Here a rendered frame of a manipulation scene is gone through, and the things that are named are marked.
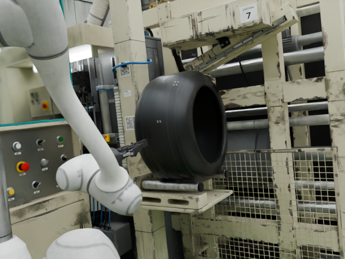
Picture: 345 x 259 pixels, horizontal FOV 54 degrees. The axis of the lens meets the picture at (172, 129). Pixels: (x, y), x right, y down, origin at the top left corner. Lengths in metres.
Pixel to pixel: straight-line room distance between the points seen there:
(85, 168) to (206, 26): 1.09
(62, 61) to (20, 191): 0.98
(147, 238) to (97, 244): 1.21
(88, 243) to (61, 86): 0.41
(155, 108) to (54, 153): 0.61
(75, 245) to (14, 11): 0.50
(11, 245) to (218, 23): 1.45
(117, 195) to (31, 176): 0.79
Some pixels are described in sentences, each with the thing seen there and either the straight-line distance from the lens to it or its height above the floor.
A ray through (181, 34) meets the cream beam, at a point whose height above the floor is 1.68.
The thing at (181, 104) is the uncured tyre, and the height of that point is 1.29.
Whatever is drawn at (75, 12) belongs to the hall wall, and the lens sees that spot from 13.06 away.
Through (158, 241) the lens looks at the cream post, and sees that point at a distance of 1.98.
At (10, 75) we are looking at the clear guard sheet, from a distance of 1.73.
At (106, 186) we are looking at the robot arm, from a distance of 1.05.
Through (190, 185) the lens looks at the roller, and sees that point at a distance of 1.60.
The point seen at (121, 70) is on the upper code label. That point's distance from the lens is 1.88.
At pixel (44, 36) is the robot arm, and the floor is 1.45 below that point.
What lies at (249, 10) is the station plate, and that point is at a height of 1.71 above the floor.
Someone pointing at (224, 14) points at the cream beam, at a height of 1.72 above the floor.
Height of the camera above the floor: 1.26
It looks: 3 degrees down
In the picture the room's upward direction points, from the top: 6 degrees counter-clockwise
